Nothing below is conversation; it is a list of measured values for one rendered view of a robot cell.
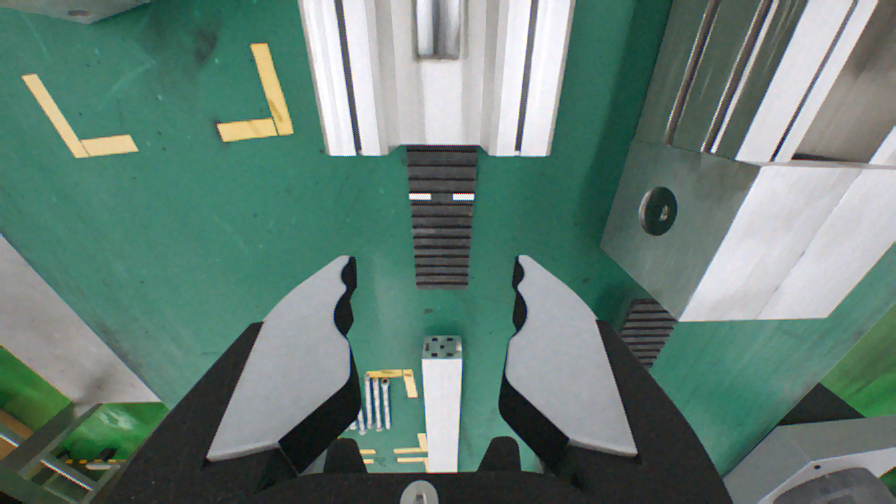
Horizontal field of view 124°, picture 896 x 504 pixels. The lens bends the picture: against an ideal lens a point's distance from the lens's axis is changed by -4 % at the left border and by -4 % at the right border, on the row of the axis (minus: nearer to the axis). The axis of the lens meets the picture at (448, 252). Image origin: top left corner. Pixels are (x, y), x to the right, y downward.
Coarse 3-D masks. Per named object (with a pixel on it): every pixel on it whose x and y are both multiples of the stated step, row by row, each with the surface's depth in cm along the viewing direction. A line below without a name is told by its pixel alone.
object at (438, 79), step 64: (320, 0) 9; (384, 0) 11; (448, 0) 11; (512, 0) 9; (320, 64) 10; (384, 64) 11; (448, 64) 13; (512, 64) 10; (384, 128) 11; (448, 128) 15; (512, 128) 11
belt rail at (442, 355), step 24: (432, 336) 28; (456, 336) 28; (432, 360) 26; (456, 360) 26; (432, 384) 28; (456, 384) 28; (432, 408) 30; (456, 408) 30; (432, 432) 32; (456, 432) 33; (432, 456) 36; (456, 456) 36
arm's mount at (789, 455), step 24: (792, 432) 39; (816, 432) 38; (840, 432) 38; (864, 432) 37; (888, 432) 37; (768, 456) 41; (792, 456) 38; (816, 456) 36; (840, 456) 35; (864, 456) 36; (888, 456) 37; (744, 480) 45; (768, 480) 41; (792, 480) 38
